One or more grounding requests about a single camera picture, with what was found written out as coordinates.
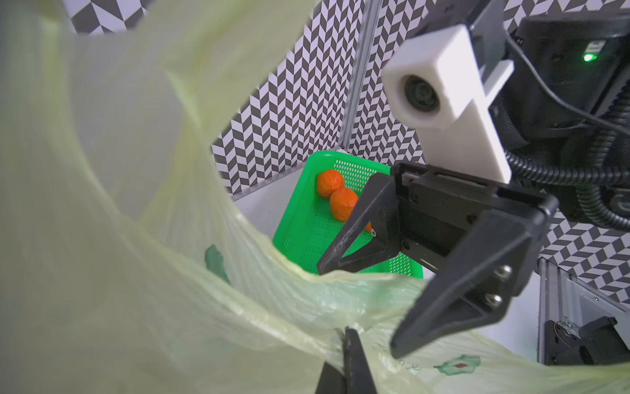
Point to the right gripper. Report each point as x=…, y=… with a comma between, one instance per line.
x=483, y=239

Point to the orange upper middle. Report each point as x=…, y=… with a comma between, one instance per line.
x=342, y=203

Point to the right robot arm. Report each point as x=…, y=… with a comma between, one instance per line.
x=498, y=116

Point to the yellow green plastic bag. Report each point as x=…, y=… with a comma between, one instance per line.
x=125, y=265

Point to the aluminium corner post right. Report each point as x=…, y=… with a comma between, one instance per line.
x=364, y=44

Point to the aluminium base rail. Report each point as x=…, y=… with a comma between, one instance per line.
x=578, y=325

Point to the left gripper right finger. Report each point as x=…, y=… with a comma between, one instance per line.
x=359, y=379

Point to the green plastic basket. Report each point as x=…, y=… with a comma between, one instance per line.
x=308, y=227

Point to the orange far back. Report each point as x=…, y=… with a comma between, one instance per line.
x=329, y=182

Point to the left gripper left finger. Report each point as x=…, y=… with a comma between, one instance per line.
x=331, y=381

